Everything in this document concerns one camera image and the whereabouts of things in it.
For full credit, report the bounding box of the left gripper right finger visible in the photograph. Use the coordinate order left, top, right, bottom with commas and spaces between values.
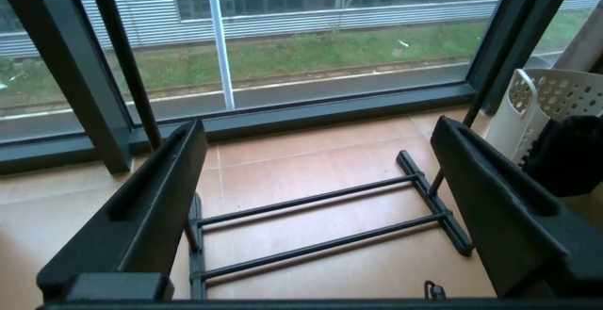
430, 114, 603, 300

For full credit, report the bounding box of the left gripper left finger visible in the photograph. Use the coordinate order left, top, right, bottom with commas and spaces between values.
36, 117, 209, 302

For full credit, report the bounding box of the white laundry basket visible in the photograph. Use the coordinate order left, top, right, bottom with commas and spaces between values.
484, 68, 603, 165

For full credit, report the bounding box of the black clothes rack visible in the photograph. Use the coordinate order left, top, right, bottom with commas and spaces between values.
83, 0, 491, 301

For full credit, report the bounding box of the black garment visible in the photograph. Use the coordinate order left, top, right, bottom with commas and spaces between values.
521, 114, 603, 198

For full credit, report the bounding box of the beige curtain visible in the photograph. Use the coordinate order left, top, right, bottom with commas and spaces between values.
553, 0, 603, 73

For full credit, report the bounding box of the window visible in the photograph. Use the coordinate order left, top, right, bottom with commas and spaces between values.
0, 0, 603, 175

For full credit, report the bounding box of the black cable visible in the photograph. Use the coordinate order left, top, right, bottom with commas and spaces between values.
422, 279, 448, 301

